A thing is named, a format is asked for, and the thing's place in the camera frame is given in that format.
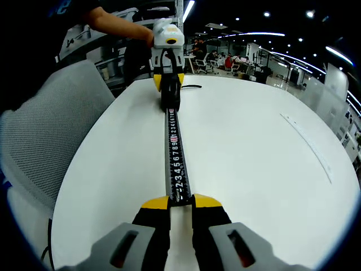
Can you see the person's body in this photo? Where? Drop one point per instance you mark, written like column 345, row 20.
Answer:
column 31, row 42

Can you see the person's left forearm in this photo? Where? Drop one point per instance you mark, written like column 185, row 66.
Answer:
column 121, row 25

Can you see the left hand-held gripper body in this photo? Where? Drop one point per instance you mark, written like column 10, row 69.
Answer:
column 167, row 35

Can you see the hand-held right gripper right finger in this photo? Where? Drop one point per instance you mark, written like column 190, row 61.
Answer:
column 214, row 226

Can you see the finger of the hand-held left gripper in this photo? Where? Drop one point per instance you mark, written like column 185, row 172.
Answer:
column 179, row 76
column 158, row 80

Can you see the black tape measure with blade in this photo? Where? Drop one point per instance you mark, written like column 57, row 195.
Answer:
column 177, row 158

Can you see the grey mesh office chair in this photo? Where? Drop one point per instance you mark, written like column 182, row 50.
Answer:
column 48, row 124

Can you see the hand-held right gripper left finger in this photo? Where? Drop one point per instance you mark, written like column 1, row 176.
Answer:
column 146, row 226

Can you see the grey shelf rack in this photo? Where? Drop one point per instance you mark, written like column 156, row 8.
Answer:
column 112, row 59

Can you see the white office chair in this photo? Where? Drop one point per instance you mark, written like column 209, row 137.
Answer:
column 202, row 66

